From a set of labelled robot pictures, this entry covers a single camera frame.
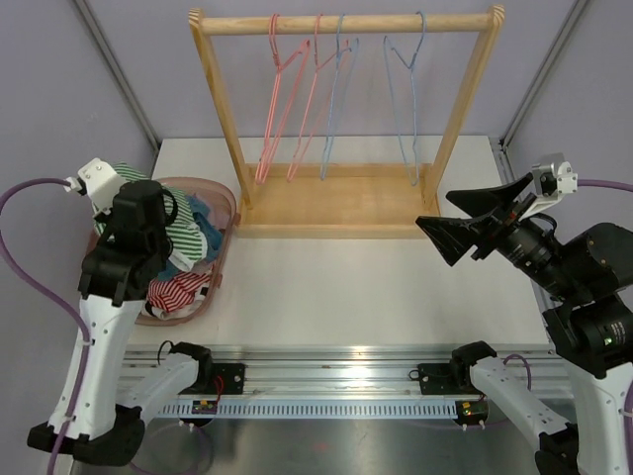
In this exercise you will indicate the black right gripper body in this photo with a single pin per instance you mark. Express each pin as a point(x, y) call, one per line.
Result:
point(508, 215)

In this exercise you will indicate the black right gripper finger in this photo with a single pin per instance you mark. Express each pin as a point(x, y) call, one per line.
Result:
point(453, 237)
point(478, 202)

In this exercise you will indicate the blue wire hanger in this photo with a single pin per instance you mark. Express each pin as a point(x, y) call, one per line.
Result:
point(336, 109)
point(412, 160)

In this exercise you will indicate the blue tank top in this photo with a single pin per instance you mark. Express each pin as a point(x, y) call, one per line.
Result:
point(207, 227)

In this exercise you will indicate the green white striped tank top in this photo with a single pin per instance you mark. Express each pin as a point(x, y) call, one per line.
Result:
point(142, 222)

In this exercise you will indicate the red white striped tank top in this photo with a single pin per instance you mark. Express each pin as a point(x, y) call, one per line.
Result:
point(182, 289)

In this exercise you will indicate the black white striped tank top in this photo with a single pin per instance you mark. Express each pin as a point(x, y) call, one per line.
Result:
point(157, 313)

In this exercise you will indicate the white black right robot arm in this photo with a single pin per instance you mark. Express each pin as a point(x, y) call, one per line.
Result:
point(589, 325)

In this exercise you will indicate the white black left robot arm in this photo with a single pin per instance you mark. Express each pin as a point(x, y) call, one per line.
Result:
point(93, 423)

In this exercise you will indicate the wooden clothes rack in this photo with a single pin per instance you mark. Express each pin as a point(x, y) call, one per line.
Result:
point(366, 193)

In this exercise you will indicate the pink translucent plastic basket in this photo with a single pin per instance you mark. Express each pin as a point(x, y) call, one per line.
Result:
point(217, 208)

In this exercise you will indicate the aluminium frame post right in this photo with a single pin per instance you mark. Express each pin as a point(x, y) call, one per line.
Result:
point(546, 68)

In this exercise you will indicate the aluminium frame post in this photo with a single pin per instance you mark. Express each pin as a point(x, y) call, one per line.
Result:
point(546, 68)
point(90, 22)

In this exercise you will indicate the aluminium mounting rail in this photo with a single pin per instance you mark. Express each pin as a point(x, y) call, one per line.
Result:
point(344, 372)

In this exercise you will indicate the slotted white cable duct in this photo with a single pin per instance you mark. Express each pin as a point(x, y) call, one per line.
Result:
point(278, 409)

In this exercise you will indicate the aluminium frame post left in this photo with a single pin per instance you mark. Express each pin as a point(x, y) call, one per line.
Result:
point(90, 22)

